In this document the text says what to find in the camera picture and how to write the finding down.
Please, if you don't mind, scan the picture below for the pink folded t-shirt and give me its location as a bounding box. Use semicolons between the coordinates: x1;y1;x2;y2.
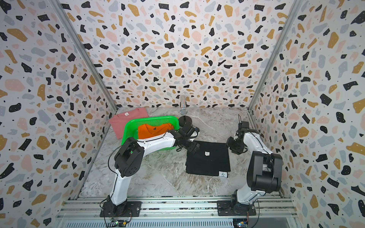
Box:
109;108;149;139

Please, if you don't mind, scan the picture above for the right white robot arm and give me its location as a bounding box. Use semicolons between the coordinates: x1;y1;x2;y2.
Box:
226;129;283;214

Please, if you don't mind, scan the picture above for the aluminium rail frame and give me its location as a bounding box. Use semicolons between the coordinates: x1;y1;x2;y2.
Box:
55;194;301;228

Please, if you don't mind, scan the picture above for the black stand with clear tube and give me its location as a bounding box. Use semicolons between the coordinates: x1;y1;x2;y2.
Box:
179;95;192;123

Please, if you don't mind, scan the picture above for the orange t-shirt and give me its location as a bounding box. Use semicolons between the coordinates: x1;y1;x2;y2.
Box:
138;123;175;139

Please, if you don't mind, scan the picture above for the green plastic basket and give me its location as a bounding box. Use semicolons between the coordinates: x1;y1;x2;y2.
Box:
121;116;180;145

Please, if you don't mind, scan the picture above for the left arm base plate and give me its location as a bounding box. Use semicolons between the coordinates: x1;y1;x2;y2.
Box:
100;200;142;218

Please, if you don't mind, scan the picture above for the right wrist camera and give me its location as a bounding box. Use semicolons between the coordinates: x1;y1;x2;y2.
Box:
238;114;250;131

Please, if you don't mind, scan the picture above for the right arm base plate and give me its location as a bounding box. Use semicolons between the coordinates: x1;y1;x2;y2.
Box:
216;200;257;216

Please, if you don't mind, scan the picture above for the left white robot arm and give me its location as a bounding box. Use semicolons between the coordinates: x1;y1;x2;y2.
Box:
103;120;200;215

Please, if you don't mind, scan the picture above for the black t-shirt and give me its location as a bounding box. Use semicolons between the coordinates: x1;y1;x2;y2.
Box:
185;141;231;178

